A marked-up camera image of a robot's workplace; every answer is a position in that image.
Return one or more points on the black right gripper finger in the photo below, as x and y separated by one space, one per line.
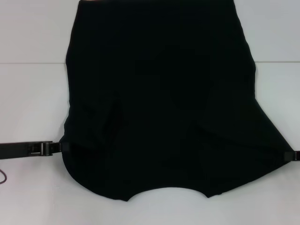
287 157

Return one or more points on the black t-shirt with FREE print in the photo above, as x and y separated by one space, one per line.
150 70

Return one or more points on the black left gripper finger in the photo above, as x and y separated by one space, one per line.
47 148

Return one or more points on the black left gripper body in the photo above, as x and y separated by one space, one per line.
18 150

